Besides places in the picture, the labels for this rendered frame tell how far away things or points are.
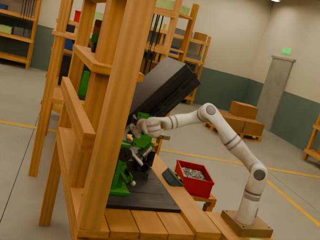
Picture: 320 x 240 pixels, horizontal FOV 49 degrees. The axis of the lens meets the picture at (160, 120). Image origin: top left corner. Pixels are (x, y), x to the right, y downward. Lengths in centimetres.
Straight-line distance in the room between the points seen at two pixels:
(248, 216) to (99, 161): 92
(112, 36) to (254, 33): 1080
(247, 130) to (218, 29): 439
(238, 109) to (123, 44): 745
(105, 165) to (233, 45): 1081
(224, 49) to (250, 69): 123
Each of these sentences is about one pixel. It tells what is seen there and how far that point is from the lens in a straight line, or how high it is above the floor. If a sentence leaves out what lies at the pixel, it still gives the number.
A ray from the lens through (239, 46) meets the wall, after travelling 1216.
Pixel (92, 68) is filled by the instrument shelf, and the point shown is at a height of 152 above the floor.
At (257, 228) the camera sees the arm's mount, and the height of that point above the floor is 90.
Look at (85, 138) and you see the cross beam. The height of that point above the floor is 125.
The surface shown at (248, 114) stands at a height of 54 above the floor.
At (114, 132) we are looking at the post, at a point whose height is 132.
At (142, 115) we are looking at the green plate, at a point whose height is 126.
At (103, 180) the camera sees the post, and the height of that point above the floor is 111.
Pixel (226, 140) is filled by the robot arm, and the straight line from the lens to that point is 188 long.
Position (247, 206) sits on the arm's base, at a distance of 197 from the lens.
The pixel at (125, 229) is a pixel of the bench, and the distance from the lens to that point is 164.
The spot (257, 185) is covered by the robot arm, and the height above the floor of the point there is 113.
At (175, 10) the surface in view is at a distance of 465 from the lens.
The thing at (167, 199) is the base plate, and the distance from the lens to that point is 196.
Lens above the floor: 171
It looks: 12 degrees down
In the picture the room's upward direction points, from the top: 15 degrees clockwise
